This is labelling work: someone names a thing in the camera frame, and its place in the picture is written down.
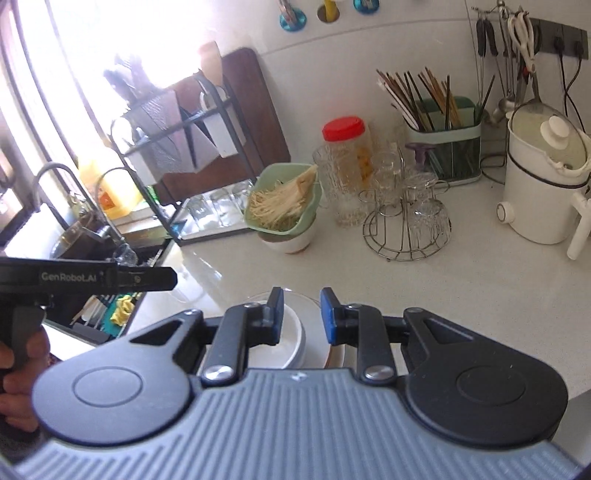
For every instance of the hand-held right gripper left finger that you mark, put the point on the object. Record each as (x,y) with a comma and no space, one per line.
(278,318)

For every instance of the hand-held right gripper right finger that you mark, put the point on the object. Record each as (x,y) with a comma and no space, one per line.
(328,318)

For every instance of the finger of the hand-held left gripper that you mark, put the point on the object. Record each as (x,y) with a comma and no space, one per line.
(145,279)

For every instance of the plain white bowl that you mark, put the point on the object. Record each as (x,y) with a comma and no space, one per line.
(286,341)

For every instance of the person's left hand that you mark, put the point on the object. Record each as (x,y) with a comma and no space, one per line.
(32,355)

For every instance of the black kitchen sink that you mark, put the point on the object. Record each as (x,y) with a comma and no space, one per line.
(152,249)

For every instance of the small wine glass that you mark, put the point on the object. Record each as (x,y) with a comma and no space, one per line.
(123,253)

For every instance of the yellow cloth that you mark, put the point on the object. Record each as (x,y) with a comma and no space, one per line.
(122,311)

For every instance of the steel pot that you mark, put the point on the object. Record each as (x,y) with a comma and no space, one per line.
(78,240)

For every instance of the black sink drain rack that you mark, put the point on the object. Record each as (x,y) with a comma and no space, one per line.
(92,314)

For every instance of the white bowl with red base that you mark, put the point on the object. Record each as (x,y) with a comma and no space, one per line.
(295,240)

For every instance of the steel drip tray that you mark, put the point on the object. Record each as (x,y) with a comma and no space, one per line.
(212,231)

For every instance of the yellow detergent bottle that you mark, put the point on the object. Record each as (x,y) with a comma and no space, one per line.
(115,198)

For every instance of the clear drinking glass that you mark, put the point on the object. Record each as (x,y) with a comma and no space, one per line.
(222,207)
(199,210)
(243,198)

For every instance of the tall steel faucet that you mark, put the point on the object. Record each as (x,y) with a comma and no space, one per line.
(55,165)

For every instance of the small steel faucet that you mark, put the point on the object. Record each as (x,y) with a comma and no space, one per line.
(115,170)

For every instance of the bunch of enoki mushrooms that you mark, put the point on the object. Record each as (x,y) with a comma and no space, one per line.
(281,203)

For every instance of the textured glass pitcher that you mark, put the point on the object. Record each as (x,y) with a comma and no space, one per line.
(341,194)

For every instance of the set of clear glass mugs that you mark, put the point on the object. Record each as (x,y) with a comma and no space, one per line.
(429,221)

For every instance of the black metal kitchen rack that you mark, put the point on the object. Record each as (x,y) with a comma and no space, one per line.
(161,138)

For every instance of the green strainer basket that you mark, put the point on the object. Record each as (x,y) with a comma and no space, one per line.
(272,173)

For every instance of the white utensil holder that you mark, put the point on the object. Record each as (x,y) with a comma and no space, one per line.
(221,134)

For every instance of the red-lidded plastic jar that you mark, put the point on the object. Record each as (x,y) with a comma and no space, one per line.
(344,129)

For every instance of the dark wooden cutting board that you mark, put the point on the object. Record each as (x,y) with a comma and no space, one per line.
(258,124)

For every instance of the small purple stand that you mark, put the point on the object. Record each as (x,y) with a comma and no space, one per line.
(418,147)

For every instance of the green chopstick holder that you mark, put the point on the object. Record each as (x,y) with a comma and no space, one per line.
(452,161)

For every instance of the wooden spatula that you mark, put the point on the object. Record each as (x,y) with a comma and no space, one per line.
(210,60)

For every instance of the white electric cooking pot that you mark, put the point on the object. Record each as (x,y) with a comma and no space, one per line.
(531,207)

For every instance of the bundle of chopsticks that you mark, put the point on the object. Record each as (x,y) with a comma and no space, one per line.
(415,92)

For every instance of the blue pipe valve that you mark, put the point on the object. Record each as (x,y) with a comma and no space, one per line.
(295,23)
(364,5)

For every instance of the glass pot lid white knob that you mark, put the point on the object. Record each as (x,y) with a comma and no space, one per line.
(563,134)

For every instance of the row of hanging kitchen utensils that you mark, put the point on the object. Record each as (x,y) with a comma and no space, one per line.
(485,37)

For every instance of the white kitchen scissors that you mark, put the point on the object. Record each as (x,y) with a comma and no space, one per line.
(521,32)

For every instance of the black power strip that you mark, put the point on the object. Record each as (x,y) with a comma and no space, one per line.
(547,32)

